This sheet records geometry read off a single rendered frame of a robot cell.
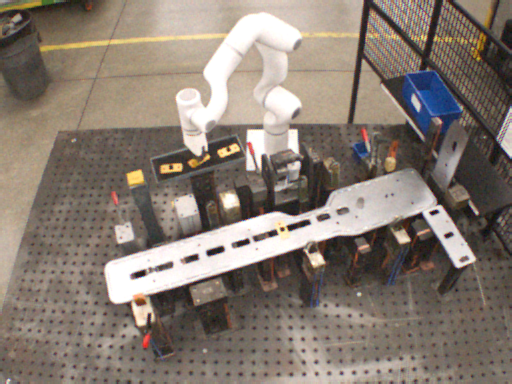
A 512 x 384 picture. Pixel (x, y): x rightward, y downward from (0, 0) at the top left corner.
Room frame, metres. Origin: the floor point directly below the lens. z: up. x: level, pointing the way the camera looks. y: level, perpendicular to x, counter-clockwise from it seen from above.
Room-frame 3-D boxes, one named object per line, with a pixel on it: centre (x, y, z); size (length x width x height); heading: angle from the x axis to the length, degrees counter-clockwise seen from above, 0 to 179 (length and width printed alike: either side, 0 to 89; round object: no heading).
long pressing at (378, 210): (1.03, -0.09, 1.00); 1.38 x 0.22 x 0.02; 106
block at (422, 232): (1.02, -0.68, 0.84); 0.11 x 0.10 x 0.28; 16
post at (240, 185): (1.22, 0.05, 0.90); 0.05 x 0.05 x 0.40; 16
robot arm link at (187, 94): (1.29, 0.20, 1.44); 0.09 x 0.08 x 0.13; 41
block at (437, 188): (1.24, -0.81, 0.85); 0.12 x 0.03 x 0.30; 16
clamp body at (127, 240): (1.04, 0.51, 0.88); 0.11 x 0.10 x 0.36; 16
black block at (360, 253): (0.96, -0.41, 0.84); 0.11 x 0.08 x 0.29; 16
